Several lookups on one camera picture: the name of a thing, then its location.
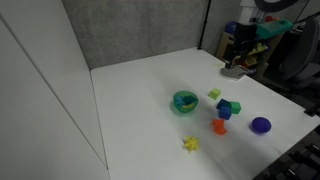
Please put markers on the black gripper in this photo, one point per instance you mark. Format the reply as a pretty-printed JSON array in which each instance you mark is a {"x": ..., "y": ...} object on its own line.
[{"x": 246, "y": 36}]

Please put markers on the dark green toy shape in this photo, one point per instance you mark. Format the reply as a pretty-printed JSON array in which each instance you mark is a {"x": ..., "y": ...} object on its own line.
[{"x": 189, "y": 99}]

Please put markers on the green plastic bowl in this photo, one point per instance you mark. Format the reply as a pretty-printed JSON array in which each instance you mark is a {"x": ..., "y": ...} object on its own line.
[{"x": 185, "y": 106}]

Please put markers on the grey metal mounting plate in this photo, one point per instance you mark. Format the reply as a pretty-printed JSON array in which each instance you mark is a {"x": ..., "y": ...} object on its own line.
[{"x": 233, "y": 72}]

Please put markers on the yellow-green sticker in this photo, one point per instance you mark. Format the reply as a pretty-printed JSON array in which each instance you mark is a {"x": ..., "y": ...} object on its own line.
[{"x": 218, "y": 64}]

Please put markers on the light green toy cube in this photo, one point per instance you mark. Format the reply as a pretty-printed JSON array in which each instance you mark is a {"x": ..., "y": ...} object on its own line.
[{"x": 214, "y": 93}]

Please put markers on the black stand pole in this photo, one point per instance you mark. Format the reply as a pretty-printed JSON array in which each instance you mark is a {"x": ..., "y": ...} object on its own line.
[{"x": 204, "y": 23}]

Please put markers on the dark blue toy block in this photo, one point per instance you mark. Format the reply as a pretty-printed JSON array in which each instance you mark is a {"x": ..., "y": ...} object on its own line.
[{"x": 222, "y": 103}]

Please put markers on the blue toy cube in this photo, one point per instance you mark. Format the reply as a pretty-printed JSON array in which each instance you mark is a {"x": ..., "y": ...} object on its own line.
[{"x": 225, "y": 113}]

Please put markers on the black office chair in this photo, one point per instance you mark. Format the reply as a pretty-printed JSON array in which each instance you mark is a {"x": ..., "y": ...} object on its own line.
[{"x": 301, "y": 50}]

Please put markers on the yellow toy piece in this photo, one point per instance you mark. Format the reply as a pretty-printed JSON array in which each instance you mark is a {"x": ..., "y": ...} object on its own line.
[{"x": 188, "y": 106}]

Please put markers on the purple bumpy ball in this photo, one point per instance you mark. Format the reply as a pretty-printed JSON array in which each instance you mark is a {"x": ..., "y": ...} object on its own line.
[{"x": 261, "y": 125}]

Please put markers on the orange toy shape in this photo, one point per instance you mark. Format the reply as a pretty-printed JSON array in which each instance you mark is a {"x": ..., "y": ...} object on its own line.
[{"x": 219, "y": 127}]

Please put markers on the light blue toy piece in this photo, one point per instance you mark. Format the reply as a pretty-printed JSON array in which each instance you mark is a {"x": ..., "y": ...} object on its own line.
[{"x": 180, "y": 100}]

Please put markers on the yellow spiky star toy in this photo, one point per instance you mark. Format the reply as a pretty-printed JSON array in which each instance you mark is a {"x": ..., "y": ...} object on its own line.
[{"x": 191, "y": 143}]

